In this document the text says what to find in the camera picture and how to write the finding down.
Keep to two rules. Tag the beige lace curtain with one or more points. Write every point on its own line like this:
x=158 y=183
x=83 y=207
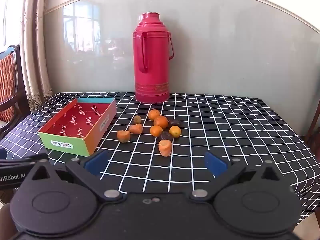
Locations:
x=37 y=55

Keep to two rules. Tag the small orange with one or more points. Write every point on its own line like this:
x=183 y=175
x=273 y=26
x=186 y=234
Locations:
x=154 y=114
x=161 y=122
x=175 y=131
x=156 y=131

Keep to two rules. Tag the red thermos flask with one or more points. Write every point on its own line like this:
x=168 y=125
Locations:
x=151 y=62

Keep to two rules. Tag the black white checked tablecloth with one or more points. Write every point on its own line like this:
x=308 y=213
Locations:
x=225 y=130

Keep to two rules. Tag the wooden woven-back armchair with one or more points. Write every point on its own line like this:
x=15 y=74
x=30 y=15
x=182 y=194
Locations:
x=10 y=80

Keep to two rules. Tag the small brownish green fruit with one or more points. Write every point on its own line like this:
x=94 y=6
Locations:
x=137 y=119

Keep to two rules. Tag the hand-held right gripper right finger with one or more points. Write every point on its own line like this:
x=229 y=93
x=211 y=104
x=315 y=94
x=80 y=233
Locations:
x=215 y=165

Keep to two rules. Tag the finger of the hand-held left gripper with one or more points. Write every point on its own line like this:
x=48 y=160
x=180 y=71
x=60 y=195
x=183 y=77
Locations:
x=25 y=159

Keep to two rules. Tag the carrot piece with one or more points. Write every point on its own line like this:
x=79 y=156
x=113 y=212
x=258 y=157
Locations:
x=123 y=135
x=165 y=147
x=135 y=128

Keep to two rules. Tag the dark brown dried fruit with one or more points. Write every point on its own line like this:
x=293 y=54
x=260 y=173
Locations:
x=166 y=136
x=175 y=123

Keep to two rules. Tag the colourful cardboard box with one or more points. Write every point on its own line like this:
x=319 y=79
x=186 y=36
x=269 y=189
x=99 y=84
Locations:
x=82 y=122

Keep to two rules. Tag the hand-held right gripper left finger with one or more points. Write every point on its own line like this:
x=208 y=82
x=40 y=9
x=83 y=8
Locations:
x=96 y=163

